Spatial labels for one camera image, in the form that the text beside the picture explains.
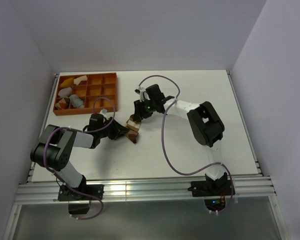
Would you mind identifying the orange wooden compartment tray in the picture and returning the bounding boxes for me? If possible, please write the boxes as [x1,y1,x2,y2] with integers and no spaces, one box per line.
[52,72,118,116]

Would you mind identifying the grey sock with black stripes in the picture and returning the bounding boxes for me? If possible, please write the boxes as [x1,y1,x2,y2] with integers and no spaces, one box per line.
[69,94,85,109]

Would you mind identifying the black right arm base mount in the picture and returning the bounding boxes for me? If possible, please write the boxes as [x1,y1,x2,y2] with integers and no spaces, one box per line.
[187,173,236,213]

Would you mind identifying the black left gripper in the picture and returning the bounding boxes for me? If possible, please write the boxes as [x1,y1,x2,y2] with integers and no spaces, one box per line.
[98,117,129,141]

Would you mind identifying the white maroon rolled sock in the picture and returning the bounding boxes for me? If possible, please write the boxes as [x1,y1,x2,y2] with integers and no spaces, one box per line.
[73,75,88,86]

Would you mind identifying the yellow rolled sock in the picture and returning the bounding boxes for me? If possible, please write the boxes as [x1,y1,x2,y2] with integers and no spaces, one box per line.
[60,77,74,88]

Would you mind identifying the brown striped sock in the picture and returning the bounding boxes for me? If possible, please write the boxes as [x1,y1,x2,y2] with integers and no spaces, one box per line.
[124,114,142,144]

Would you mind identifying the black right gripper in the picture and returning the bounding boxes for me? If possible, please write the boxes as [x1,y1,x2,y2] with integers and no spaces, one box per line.
[132,98,156,122]

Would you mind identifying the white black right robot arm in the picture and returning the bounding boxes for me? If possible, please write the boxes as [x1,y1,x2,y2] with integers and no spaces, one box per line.
[133,84,228,195]

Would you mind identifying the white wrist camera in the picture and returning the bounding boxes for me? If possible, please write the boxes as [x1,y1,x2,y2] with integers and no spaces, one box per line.
[134,85,149,102]
[99,108,108,115]

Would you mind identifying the aluminium front frame rail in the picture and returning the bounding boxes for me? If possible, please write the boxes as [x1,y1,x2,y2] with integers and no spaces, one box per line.
[14,176,276,205]

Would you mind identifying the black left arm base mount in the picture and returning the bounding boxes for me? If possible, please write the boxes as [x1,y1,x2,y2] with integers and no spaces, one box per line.
[57,179,104,218]

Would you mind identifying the orange white rolled sock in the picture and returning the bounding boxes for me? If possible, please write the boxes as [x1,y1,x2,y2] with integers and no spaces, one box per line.
[54,97,70,110]

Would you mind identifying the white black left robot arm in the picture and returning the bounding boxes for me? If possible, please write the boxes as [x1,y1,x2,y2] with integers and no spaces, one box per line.
[30,113,130,200]

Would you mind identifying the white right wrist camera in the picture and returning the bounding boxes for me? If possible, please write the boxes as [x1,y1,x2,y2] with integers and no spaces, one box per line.
[134,85,149,102]

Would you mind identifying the aluminium table edge rail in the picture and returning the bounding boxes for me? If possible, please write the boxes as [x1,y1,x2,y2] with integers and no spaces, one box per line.
[226,70,263,175]

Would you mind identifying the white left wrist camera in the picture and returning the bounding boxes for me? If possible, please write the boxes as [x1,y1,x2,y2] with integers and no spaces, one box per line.
[99,108,108,115]

